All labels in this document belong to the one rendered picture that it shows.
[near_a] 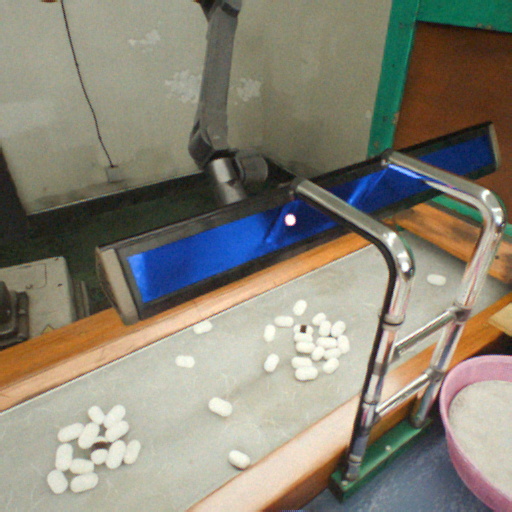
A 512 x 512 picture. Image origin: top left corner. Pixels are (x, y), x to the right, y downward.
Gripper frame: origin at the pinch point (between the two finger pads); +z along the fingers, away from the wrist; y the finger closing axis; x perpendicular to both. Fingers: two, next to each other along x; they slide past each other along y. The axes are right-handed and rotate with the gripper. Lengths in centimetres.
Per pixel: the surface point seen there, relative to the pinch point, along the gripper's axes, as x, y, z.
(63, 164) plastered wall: 163, -5, -114
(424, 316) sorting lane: -5.9, 25.2, 24.8
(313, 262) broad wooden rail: 9.2, 17.1, 5.1
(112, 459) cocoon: -4.6, -36.2, 20.8
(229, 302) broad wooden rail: 9.1, -5.9, 6.2
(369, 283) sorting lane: 2.8, 23.6, 14.7
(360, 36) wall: 59, 132, -92
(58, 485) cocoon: -4.0, -43.3, 20.6
